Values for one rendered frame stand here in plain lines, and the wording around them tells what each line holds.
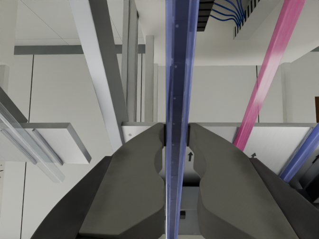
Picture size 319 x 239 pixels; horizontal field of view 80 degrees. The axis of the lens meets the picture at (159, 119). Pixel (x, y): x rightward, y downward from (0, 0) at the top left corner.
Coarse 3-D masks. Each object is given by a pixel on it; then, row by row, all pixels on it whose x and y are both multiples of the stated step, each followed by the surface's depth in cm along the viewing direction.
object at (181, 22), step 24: (168, 0) 8; (192, 0) 8; (168, 24) 8; (192, 24) 8; (168, 48) 9; (192, 48) 9; (168, 72) 10; (192, 72) 10; (168, 96) 11; (168, 120) 12; (168, 144) 13; (168, 168) 15; (168, 192) 17; (168, 216) 20
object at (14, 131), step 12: (0, 108) 19; (0, 120) 20; (12, 120) 20; (12, 132) 21; (24, 132) 22; (24, 144) 22; (36, 144) 24; (36, 156) 24; (48, 168) 26; (60, 180) 28
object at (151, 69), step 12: (156, 72) 96; (288, 72) 94; (156, 84) 96; (288, 84) 93; (156, 96) 95; (288, 96) 92; (144, 108) 68; (156, 108) 95; (288, 108) 92; (144, 120) 67; (156, 120) 94; (288, 120) 91
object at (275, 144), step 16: (128, 128) 30; (144, 128) 30; (208, 128) 30; (224, 128) 30; (256, 128) 29; (272, 128) 29; (288, 128) 29; (304, 128) 29; (256, 144) 32; (272, 144) 32; (288, 144) 31; (192, 160) 35; (272, 160) 34; (288, 160) 34; (160, 176) 39; (192, 176) 39
